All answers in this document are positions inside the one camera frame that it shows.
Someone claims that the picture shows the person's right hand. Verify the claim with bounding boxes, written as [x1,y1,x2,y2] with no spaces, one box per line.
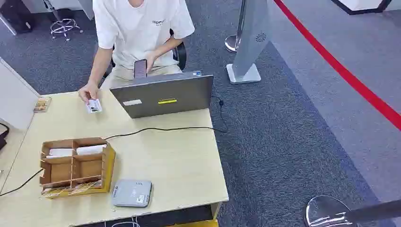
[78,82,100,104]

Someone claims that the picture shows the person's left hand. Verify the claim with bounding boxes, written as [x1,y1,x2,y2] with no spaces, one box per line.
[144,52,159,75]

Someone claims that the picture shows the dark smartphone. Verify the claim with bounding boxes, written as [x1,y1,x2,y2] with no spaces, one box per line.
[134,59,148,79]

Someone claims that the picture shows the white printed card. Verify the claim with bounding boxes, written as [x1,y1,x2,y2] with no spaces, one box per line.
[86,98,103,114]

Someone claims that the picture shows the black office chair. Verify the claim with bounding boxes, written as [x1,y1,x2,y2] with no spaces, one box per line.
[103,28,187,79]

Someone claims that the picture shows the person in white shirt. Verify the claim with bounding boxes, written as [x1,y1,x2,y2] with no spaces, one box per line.
[92,0,195,90]

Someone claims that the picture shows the grey laptop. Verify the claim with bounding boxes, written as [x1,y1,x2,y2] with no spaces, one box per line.
[109,70,214,119]

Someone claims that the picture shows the white card stack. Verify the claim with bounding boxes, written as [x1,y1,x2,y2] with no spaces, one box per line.
[46,148,75,159]
[76,144,108,157]

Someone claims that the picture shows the chrome stool base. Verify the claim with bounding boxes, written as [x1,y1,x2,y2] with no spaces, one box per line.
[42,0,84,42]

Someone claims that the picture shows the white partition panel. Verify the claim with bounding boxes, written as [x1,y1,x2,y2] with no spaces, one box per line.
[0,57,41,131]

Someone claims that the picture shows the wooden compartment box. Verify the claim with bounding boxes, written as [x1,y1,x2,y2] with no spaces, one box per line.
[39,137,116,200]

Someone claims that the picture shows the black object beside desk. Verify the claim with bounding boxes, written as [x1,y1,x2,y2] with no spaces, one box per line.
[0,122,10,150]

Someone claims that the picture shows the grey kiosk stand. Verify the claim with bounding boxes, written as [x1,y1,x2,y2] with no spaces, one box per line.
[226,0,273,85]

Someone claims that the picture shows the black bag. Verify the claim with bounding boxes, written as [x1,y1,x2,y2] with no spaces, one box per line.
[0,0,35,35]

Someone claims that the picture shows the grey card reader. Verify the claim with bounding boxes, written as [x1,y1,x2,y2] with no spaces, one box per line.
[112,179,153,208]

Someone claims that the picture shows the yellow box under desk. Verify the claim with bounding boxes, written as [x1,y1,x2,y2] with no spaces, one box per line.
[166,219,219,227]

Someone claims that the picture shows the white platform with black edge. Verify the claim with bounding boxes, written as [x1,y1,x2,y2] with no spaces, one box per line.
[330,0,393,16]

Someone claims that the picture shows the chrome stanchion with dark pole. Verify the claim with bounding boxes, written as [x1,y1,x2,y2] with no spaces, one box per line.
[304,195,401,227]

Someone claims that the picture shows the black cable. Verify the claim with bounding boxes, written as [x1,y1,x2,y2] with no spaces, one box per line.
[0,95,229,197]

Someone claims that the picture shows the chrome stanchion post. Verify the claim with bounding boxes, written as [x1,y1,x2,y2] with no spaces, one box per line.
[224,0,247,53]

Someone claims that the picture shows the white cable under desk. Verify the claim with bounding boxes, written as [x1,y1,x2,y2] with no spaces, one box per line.
[103,216,140,227]

